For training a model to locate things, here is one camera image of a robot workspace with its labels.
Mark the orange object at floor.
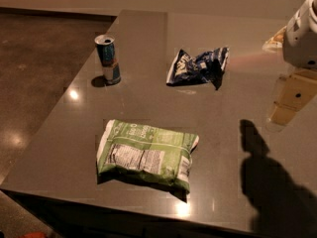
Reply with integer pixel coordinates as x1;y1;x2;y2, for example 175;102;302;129
18;232;48;238

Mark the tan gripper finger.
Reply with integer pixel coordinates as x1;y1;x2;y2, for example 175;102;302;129
266;68;317;132

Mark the blue chip bag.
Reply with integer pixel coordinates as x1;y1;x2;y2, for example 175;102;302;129
166;47;229;90

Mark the yellow snack bag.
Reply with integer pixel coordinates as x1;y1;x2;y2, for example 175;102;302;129
263;27;286;52

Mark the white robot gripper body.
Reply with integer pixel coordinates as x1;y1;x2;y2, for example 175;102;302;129
282;0;317;69

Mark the green jalapeno chip bag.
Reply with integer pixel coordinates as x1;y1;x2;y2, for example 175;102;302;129
96;119;199;194

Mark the blue energy drink can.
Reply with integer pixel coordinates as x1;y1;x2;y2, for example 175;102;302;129
94;35;121;85

